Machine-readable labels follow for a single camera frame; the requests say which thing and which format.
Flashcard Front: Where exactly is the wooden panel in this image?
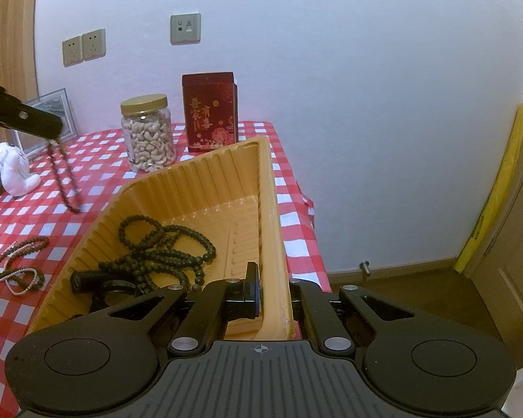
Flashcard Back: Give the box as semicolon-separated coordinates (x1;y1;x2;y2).
0;0;41;106

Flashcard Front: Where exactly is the brown bead bracelet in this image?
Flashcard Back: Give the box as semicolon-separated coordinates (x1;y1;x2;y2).
0;235;51;283

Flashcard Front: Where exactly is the small pearl bracelet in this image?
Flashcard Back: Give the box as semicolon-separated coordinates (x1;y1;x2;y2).
5;244;44;295

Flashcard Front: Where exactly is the dark bead bracelet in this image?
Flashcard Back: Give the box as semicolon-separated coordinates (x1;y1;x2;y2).
119;215;167;254

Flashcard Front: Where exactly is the white plush toy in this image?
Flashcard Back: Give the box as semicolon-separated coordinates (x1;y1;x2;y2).
0;141;41;208

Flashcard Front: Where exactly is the long dark bead necklace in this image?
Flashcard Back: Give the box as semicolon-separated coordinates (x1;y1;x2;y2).
98;225;217;293

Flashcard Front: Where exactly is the red patterned gift box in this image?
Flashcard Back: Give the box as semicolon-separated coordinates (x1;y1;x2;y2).
182;72;239;153

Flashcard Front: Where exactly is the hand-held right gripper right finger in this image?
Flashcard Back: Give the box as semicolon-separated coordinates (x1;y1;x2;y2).
289;278;420;351

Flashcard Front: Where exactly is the black folding loupe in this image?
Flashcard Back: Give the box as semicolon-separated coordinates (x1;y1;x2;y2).
91;279;141;312

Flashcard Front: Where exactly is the wooden door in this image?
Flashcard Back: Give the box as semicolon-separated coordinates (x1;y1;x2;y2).
464;91;523;369

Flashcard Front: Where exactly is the red checkered tablecloth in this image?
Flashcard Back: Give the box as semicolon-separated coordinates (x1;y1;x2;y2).
0;121;332;401

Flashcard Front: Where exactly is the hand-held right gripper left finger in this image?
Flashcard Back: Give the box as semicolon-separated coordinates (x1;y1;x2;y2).
91;262;263;356

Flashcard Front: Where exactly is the silver picture frame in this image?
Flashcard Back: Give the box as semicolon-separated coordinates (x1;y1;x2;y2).
14;88;78;154

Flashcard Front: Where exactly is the yellow ribbed plastic tray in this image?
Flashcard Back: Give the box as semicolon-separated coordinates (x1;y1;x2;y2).
26;136;296;341

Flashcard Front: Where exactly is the black cylindrical handle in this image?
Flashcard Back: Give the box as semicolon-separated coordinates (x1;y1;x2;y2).
71;270;111;293

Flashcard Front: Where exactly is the brown bead necklace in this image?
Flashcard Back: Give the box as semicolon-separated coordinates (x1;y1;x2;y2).
48;137;83;215

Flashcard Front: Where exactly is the clear jar of cashews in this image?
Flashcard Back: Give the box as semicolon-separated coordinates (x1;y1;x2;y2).
120;94;177;173

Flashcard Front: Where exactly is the beige wall socket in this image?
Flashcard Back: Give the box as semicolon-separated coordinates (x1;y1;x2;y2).
62;37;84;67
82;29;106;61

